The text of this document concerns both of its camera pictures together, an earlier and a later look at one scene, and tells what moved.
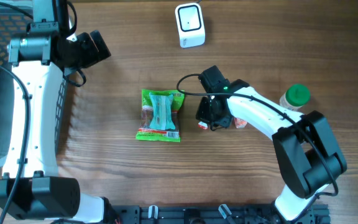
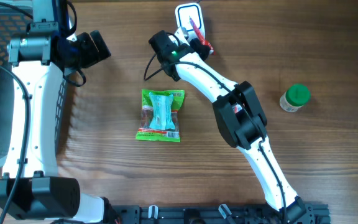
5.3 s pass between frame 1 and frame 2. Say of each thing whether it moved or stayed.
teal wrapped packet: stayed
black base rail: stayed
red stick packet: moved
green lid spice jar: stayed
